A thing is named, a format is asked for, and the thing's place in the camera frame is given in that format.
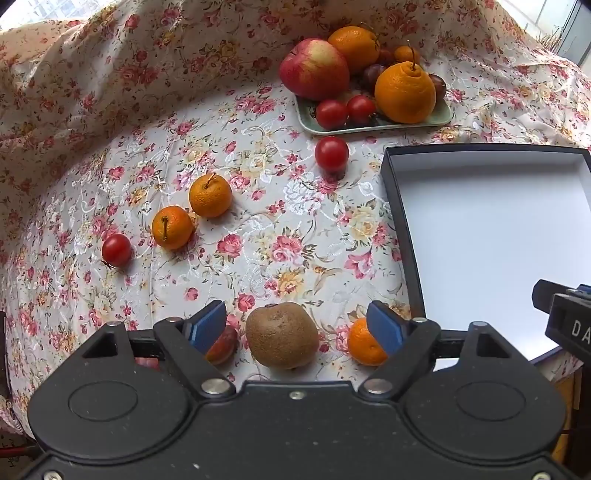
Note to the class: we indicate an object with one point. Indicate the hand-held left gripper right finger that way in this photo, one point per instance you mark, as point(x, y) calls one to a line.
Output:
point(385, 327)

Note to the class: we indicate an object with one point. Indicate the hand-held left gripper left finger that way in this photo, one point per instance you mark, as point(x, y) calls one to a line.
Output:
point(207, 325)

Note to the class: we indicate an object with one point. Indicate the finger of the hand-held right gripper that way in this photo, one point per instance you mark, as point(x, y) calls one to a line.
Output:
point(542, 295)

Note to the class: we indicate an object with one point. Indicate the brown kiwi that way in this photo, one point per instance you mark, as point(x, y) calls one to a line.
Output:
point(281, 336)

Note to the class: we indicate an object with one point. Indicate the black box with white inside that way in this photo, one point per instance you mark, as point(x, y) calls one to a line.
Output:
point(485, 230)

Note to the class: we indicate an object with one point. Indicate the small mandarin with stem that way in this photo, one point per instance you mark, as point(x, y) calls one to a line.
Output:
point(171, 228)
point(210, 196)

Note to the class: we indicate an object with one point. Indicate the red tomato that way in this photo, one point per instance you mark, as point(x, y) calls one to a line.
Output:
point(116, 249)
point(361, 108)
point(331, 153)
point(331, 114)

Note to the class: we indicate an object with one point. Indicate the floral tablecloth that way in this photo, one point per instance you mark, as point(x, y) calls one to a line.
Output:
point(277, 230)

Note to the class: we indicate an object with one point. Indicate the pale green tray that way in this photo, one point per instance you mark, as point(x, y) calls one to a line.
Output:
point(438, 117)

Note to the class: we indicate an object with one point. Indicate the reddish brown plum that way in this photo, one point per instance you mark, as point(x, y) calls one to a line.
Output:
point(438, 86)

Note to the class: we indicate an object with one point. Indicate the large knobbed orange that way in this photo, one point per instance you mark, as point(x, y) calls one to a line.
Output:
point(404, 94)

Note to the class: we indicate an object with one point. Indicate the purple plum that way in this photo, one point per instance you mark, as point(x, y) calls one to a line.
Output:
point(373, 75)

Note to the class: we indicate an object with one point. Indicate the dried grass bunch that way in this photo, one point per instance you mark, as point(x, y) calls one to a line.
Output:
point(551, 39)

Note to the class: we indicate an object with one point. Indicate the red yellow apple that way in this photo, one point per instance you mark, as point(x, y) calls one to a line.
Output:
point(314, 69)

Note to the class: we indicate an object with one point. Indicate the small dark red plum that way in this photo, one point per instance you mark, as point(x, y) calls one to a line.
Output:
point(386, 56)

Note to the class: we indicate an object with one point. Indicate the large round orange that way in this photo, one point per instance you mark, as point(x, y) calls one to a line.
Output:
point(353, 46)

